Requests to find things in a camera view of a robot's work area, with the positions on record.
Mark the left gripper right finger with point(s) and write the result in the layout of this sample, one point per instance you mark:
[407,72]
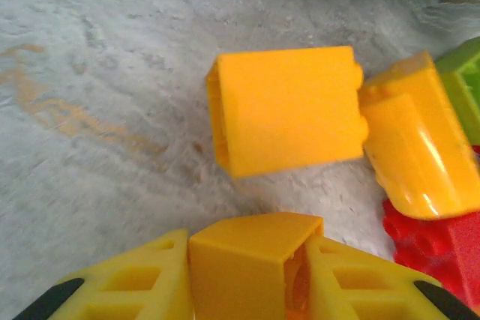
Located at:
[367,290]

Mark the green lego brick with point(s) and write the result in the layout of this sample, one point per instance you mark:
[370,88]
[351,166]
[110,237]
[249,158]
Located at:
[463,84]

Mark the red lego brick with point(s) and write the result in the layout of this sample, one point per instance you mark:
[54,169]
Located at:
[438,249]

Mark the yellow lego brick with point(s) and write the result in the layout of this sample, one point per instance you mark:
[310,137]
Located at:
[288,110]
[420,147]
[240,271]

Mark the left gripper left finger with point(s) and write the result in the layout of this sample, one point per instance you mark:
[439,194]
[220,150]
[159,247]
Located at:
[142,279]

